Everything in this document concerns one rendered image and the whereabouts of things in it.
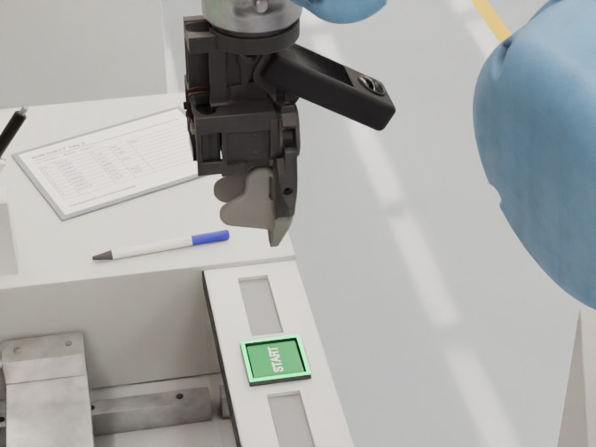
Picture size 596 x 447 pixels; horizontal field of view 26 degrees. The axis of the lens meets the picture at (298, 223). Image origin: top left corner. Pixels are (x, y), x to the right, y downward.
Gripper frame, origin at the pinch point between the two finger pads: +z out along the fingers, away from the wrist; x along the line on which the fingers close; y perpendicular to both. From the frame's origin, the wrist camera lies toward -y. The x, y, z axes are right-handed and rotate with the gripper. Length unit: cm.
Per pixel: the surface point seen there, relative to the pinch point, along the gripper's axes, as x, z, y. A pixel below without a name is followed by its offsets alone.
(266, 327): -5.4, 15.0, 0.6
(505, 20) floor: -244, 111, -111
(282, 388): 3.6, 14.6, 0.7
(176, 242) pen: -18.1, 13.3, 7.5
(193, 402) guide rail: -7.9, 25.7, 7.7
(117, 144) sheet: -38.8, 13.9, 12.0
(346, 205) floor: -158, 111, -43
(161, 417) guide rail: -7.9, 27.2, 10.9
